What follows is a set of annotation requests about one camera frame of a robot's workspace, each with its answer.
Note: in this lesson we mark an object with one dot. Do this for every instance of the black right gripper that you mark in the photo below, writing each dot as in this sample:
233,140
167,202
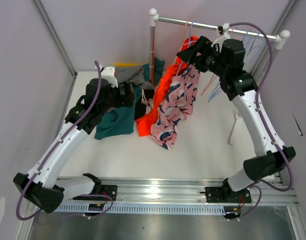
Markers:
203,46

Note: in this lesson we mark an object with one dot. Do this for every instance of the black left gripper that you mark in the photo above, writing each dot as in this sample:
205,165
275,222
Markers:
123,100

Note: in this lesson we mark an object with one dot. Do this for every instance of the blue hanger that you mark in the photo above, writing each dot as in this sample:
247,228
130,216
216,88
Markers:
217,88
188,44
254,47

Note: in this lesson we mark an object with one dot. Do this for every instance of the black shorts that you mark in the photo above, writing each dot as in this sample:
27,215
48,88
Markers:
145,103

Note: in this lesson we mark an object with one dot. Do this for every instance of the grey shorts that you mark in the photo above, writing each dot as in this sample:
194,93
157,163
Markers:
134,75

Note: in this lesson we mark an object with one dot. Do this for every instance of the teal shorts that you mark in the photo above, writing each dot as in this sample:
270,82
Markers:
120,121

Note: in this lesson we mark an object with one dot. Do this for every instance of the pink hanger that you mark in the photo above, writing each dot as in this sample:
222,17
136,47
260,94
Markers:
183,47
209,84

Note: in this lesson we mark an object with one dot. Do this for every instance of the pink patterned shorts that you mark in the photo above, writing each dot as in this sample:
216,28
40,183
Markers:
178,104

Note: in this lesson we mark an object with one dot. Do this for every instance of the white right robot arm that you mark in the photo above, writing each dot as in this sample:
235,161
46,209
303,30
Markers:
227,61

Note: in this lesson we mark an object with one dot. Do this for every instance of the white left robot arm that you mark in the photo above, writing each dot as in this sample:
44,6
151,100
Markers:
40,185

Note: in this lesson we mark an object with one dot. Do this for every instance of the orange shorts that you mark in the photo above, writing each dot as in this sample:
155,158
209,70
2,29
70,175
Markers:
144,123

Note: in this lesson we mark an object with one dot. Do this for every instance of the yellow plastic tray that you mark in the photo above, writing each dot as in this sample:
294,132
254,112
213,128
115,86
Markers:
123,64

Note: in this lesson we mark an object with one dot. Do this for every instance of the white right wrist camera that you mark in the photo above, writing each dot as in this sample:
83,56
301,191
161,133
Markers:
222,35

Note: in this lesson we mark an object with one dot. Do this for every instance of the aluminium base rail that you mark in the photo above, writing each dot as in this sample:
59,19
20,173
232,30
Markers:
193,192

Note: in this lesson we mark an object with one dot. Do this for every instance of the grey slotted cable duct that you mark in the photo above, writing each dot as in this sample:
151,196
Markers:
128,208

